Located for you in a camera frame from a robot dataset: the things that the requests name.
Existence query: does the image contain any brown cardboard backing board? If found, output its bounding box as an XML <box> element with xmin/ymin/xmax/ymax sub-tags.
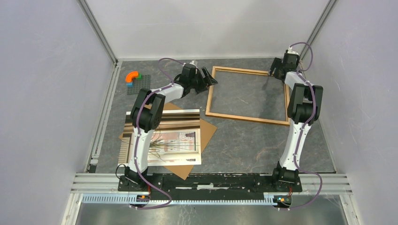
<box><xmin>149</xmin><ymin>103</ymin><xmax>217</xmax><ymax>180</ymax></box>

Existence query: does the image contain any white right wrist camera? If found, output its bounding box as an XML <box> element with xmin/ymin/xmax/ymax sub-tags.
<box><xmin>286</xmin><ymin>46</ymin><xmax>299</xmax><ymax>56</ymax></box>

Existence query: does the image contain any right aluminium corner post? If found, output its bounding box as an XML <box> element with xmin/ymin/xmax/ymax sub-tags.
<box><xmin>307</xmin><ymin>0</ymin><xmax>338</xmax><ymax>46</ymax></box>

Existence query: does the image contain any orange curved toy block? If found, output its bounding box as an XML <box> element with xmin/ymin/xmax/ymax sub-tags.
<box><xmin>125</xmin><ymin>71</ymin><xmax>139</xmax><ymax>83</ymax></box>

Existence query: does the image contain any white slotted cable duct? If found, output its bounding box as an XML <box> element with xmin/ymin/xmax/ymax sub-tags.
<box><xmin>81</xmin><ymin>194</ymin><xmax>291</xmax><ymax>206</ymax></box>

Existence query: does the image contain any glossy printed photo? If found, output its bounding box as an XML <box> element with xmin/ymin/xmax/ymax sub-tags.
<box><xmin>117</xmin><ymin>109</ymin><xmax>202</xmax><ymax>167</ymax></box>

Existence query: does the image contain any aluminium corner post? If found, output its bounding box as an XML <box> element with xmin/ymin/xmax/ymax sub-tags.
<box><xmin>77</xmin><ymin>0</ymin><xmax>118</xmax><ymax>65</ymax></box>
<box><xmin>307</xmin><ymin>0</ymin><xmax>338</xmax><ymax>46</ymax></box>

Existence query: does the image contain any wooden picture frame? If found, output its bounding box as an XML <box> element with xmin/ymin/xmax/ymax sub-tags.
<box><xmin>205</xmin><ymin>66</ymin><xmax>290</xmax><ymax>126</ymax></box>

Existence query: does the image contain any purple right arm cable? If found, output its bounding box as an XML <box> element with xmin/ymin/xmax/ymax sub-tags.
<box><xmin>280</xmin><ymin>42</ymin><xmax>324</xmax><ymax>211</ymax></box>

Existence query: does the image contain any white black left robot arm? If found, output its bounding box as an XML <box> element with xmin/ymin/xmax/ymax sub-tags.
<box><xmin>123</xmin><ymin>63</ymin><xmax>218</xmax><ymax>191</ymax></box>

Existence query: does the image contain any left aluminium corner post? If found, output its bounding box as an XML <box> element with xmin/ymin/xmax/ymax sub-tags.
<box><xmin>77</xmin><ymin>0</ymin><xmax>118</xmax><ymax>65</ymax></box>

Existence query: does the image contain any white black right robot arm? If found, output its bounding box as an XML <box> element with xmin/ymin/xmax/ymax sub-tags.
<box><xmin>270</xmin><ymin>48</ymin><xmax>323</xmax><ymax>191</ymax></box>

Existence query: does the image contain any clear acrylic sheet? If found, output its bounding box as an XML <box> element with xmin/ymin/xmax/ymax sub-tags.
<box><xmin>209</xmin><ymin>71</ymin><xmax>286</xmax><ymax>121</ymax></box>

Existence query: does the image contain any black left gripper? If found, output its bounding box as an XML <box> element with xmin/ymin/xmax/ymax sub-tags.
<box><xmin>189</xmin><ymin>67</ymin><xmax>218</xmax><ymax>95</ymax></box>

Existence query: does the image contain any grey lego baseplate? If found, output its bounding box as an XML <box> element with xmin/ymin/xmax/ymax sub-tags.
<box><xmin>127</xmin><ymin>75</ymin><xmax>151</xmax><ymax>95</ymax></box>

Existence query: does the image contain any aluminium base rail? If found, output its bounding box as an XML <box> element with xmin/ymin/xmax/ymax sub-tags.
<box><xmin>70</xmin><ymin>173</ymin><xmax>352</xmax><ymax>195</ymax></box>

